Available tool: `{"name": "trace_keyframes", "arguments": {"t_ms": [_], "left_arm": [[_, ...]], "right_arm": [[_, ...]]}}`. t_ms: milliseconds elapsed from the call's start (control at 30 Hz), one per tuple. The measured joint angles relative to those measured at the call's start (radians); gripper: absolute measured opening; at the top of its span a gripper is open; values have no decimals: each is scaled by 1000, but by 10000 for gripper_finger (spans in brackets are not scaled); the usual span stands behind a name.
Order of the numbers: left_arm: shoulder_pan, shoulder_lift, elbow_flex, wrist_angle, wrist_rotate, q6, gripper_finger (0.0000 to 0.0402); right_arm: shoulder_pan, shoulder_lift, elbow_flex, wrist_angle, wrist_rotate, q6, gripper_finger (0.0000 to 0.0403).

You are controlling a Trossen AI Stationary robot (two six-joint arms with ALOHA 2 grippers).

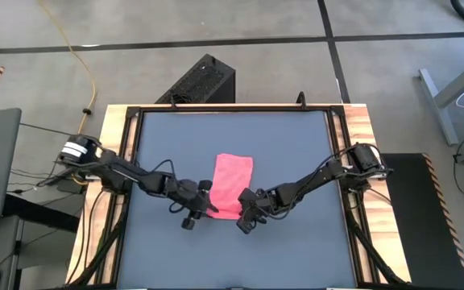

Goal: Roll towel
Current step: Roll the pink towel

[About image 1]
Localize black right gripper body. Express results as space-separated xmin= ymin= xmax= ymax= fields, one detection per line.
xmin=235 ymin=188 xmax=281 ymax=235

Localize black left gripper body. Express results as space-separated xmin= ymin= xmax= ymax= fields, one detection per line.
xmin=169 ymin=180 xmax=213 ymax=230

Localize pink terry towel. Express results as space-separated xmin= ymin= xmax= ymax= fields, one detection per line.
xmin=206 ymin=152 xmax=255 ymax=221

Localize black computer tower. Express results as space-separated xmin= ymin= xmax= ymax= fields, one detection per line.
xmin=154 ymin=53 xmax=236 ymax=105

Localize black power strip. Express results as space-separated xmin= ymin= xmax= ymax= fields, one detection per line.
xmin=38 ymin=167 xmax=92 ymax=189

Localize black desk crossbar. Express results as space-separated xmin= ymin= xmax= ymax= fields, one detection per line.
xmin=2 ymin=194 xmax=81 ymax=234

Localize large striped-edge floor mat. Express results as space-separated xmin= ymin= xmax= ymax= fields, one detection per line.
xmin=379 ymin=151 xmax=464 ymax=290

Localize grey metal desk leg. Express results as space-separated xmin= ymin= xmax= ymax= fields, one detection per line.
xmin=418 ymin=50 xmax=464 ymax=146

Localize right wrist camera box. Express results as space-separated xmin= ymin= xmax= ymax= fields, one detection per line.
xmin=255 ymin=188 xmax=280 ymax=210

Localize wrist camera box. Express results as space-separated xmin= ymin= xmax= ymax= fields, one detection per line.
xmin=174 ymin=180 xmax=200 ymax=201
xmin=255 ymin=188 xmax=280 ymax=210

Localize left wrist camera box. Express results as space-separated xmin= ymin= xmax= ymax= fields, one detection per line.
xmin=174 ymin=180 xmax=200 ymax=201

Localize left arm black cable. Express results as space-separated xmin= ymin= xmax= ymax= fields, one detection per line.
xmin=151 ymin=159 xmax=184 ymax=214

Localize black table frame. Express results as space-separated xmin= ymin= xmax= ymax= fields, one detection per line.
xmin=110 ymin=103 xmax=364 ymax=290

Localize yellow cable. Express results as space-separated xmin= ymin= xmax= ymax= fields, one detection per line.
xmin=37 ymin=0 xmax=97 ymax=186

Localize thin black floor cable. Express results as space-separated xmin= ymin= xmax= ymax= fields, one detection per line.
xmin=19 ymin=122 xmax=74 ymax=138

